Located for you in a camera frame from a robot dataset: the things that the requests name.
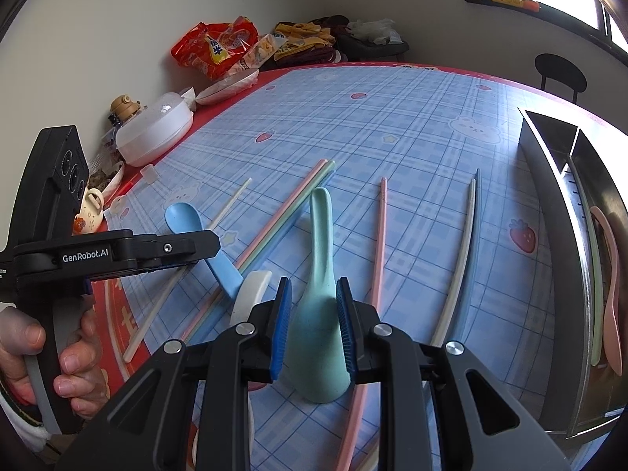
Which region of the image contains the small cream cup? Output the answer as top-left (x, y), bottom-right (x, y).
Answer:
top-left (73, 186), bottom-right (106, 234)

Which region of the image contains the bottle with brown cap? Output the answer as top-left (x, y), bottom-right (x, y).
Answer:
top-left (108, 95), bottom-right (148, 128)

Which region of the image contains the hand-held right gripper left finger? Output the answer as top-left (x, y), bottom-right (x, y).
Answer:
top-left (54, 277), bottom-right (295, 471)

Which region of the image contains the green chopstick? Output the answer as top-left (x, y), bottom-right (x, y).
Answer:
top-left (194, 160), bottom-right (337, 341)

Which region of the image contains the pink chopstick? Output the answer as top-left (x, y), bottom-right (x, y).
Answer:
top-left (338, 177), bottom-right (389, 471)
top-left (183, 159), bottom-right (329, 343)

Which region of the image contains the dish of food scraps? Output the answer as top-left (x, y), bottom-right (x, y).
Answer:
top-left (86, 157), bottom-right (126, 193)

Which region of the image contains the white plate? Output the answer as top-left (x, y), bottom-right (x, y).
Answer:
top-left (195, 69), bottom-right (260, 106)

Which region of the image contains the blue plaid tablecloth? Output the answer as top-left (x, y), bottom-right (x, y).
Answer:
top-left (88, 61), bottom-right (628, 471)

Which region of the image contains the blue spoon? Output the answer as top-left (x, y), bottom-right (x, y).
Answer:
top-left (164, 202), bottom-right (245, 300)

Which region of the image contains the white spoon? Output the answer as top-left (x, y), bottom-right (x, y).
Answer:
top-left (230, 270), bottom-right (274, 452)

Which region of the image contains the white plastic bag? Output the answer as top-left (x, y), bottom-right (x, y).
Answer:
top-left (348, 18), bottom-right (398, 45)

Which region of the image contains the pink spoon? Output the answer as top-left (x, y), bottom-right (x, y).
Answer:
top-left (590, 206), bottom-right (624, 371)

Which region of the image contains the person's left hand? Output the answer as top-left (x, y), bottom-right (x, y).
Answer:
top-left (0, 304), bottom-right (104, 420)

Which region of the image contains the metal utensil box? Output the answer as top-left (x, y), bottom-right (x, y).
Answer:
top-left (517, 107), bottom-right (628, 440)

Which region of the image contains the white chopstick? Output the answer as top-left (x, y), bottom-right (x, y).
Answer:
top-left (122, 177), bottom-right (252, 364)
top-left (431, 178), bottom-right (478, 347)

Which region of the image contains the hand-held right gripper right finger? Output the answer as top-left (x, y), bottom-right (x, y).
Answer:
top-left (335, 277), bottom-right (575, 471)

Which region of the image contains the red snack bag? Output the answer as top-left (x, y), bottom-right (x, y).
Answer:
top-left (171, 16), bottom-right (260, 82)

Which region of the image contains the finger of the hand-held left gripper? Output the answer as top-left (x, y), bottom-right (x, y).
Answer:
top-left (130, 230), bottom-right (221, 272)

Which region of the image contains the dark bag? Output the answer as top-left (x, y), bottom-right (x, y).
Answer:
top-left (314, 15), bottom-right (410, 64)

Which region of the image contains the green spoon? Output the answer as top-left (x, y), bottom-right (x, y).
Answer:
top-left (286, 187), bottom-right (355, 404)

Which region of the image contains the white lidded bowl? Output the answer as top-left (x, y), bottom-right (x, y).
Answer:
top-left (114, 92), bottom-right (194, 166)

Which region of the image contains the black window sill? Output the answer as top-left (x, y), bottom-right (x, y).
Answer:
top-left (465, 0), bottom-right (628, 60)

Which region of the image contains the black round stool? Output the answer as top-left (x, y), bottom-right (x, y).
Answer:
top-left (535, 53), bottom-right (588, 104)

